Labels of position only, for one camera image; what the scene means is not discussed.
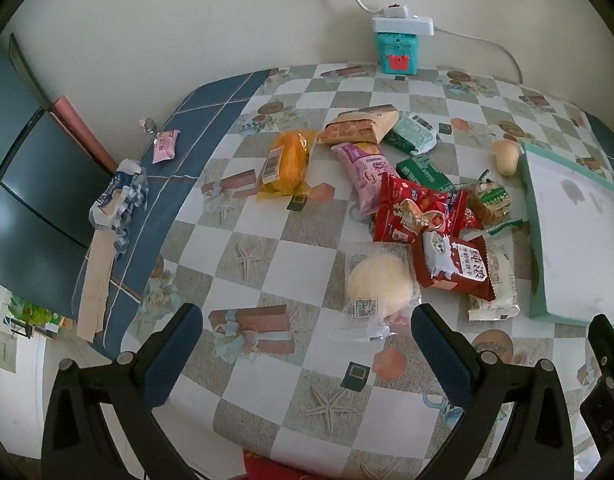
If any pale green snack packet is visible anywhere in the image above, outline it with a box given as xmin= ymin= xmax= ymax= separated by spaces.
xmin=387 ymin=112 xmax=438 ymax=155

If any small green brown snack packet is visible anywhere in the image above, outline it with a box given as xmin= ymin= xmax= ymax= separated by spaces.
xmin=467 ymin=170 xmax=512 ymax=225

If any white snack packet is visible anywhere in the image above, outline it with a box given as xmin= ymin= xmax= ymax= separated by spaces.
xmin=468 ymin=240 xmax=522 ymax=322

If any white tray with teal rim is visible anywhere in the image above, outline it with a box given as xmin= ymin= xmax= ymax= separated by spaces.
xmin=518 ymin=141 xmax=614 ymax=331

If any beige paper strip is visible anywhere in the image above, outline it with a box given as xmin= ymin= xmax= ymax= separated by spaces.
xmin=77 ymin=230 xmax=114 ymax=343

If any pink board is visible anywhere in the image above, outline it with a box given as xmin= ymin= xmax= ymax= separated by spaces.
xmin=49 ymin=96 xmax=120 ymax=173

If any checkered printed tablecloth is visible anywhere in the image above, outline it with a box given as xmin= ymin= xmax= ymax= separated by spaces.
xmin=72 ymin=62 xmax=614 ymax=480

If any small yellow pastry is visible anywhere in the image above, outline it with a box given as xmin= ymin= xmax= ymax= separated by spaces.
xmin=491 ymin=139 xmax=520 ymax=177

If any dark red snack packet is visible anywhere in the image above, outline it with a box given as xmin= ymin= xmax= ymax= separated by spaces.
xmin=412 ymin=230 xmax=494 ymax=301

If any white power strip cable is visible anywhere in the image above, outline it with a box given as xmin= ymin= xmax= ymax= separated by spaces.
xmin=433 ymin=26 xmax=524 ymax=84

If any yellow snack packet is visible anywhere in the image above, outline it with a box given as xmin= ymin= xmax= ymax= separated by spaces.
xmin=257 ymin=129 xmax=318 ymax=203

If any clear packet with round bun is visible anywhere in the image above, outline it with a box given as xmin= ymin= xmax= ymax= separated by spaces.
xmin=329 ymin=241 xmax=422 ymax=343

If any green white wrapper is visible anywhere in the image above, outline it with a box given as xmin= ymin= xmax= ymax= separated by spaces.
xmin=488 ymin=218 xmax=528 ymax=237

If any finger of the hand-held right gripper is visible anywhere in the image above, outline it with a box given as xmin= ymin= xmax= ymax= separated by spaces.
xmin=582 ymin=314 xmax=614 ymax=480

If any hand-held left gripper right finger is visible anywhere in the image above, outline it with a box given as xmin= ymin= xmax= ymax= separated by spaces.
xmin=411 ymin=303 xmax=600 ymax=480

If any green package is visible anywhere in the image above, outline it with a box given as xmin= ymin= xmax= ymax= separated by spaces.
xmin=7 ymin=294 xmax=72 ymax=333

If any tan orange snack packet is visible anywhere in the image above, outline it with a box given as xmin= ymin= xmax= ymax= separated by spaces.
xmin=318 ymin=104 xmax=400 ymax=146

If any bright red snack packet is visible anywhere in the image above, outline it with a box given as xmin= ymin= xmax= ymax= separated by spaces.
xmin=373 ymin=172 xmax=480 ymax=245

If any red cloth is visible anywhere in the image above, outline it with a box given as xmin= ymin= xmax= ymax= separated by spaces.
xmin=243 ymin=450 xmax=308 ymax=480

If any small pink packet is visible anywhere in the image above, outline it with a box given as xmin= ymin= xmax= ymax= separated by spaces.
xmin=152 ymin=129 xmax=181 ymax=164

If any dark green snack packet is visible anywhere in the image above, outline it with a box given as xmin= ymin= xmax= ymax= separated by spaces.
xmin=396 ymin=155 xmax=460 ymax=193

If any crumpled blue white wrapper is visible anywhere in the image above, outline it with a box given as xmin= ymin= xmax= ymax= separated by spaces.
xmin=88 ymin=158 xmax=150 ymax=261

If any purple snack packet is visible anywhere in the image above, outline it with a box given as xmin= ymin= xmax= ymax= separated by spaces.
xmin=332 ymin=142 xmax=402 ymax=218

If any teal box with red label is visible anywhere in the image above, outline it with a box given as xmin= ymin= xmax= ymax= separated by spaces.
xmin=376 ymin=32 xmax=420 ymax=75

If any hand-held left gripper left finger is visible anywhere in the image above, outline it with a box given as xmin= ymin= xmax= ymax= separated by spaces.
xmin=41 ymin=303 xmax=204 ymax=480

